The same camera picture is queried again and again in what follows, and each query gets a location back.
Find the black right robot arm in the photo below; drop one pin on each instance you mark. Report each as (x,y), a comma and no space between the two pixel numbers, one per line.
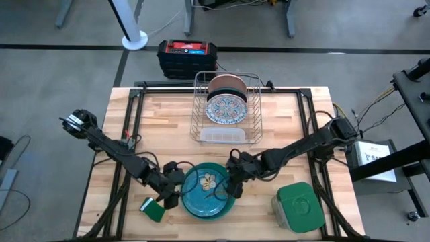
(302,144)

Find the black aluminium table frame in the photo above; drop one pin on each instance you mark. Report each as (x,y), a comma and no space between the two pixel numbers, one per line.
(161,91)

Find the green sponge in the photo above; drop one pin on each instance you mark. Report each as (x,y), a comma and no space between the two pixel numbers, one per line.
(154,211)

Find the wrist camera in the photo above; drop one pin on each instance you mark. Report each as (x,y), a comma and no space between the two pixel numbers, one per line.
(254,165)
(163,181)

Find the black caster wheel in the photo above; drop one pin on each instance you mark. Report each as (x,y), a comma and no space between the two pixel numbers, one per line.
(413,216)
(421,11)

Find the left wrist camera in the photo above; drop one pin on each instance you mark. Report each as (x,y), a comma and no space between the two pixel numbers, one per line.
(163,181)

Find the clear container with green lid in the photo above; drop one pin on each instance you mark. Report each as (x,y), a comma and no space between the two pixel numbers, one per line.
(299,208)

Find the red black power station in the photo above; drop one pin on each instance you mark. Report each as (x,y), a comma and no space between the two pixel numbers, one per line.
(186,60)

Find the grey cart platform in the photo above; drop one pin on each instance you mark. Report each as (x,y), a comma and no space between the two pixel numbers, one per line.
(379,191)

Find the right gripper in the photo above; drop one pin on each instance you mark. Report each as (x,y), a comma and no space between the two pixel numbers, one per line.
(257,166)

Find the blue flower plate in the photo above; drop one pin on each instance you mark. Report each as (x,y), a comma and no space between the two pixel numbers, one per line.
(201,201)

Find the grey desk leg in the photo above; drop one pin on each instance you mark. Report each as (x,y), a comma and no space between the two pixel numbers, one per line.
(291,18)
(189,17)
(138,8)
(64,13)

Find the translucent white cutlery holder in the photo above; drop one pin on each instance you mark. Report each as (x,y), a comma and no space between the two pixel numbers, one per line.
(221,135)

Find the pink plate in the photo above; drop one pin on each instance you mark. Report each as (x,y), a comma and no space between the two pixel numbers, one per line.
(226,82)

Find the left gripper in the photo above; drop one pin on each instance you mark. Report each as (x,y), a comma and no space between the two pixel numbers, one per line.
(156,179)

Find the white printed box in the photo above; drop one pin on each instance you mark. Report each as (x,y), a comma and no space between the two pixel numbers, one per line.
(376,161)

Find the black side stand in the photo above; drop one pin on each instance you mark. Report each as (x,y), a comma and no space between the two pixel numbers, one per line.
(413,101)

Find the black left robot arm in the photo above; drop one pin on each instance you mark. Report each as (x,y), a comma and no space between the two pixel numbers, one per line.
(111,148)

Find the white ornate patterned plate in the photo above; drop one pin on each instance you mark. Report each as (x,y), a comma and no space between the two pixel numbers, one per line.
(226,109)

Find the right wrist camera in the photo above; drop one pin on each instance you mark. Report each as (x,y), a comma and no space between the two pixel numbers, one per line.
(254,165)

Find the large teal plate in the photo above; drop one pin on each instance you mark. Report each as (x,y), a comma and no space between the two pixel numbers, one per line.
(210,164)

